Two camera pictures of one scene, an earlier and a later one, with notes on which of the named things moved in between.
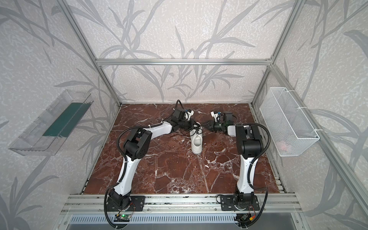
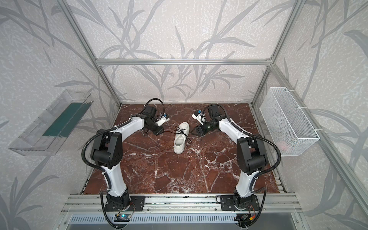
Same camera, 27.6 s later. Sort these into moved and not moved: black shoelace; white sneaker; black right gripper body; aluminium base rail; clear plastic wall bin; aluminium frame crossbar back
Moved: white sneaker; black shoelace
Not moved: aluminium base rail; aluminium frame crossbar back; clear plastic wall bin; black right gripper body
